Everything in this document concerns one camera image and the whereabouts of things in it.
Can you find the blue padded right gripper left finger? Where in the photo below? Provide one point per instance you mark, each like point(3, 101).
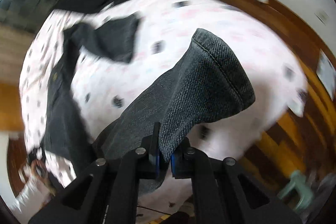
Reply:
point(152, 154)

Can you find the orange wooden wardrobe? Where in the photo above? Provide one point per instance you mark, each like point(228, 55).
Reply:
point(11, 116)

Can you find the dark grey denim jeans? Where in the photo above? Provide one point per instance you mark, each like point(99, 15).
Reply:
point(206, 85)

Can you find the pink cat-print duvet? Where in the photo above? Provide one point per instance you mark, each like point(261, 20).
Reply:
point(100, 73)

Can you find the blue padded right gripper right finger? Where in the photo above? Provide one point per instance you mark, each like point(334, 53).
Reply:
point(184, 160)

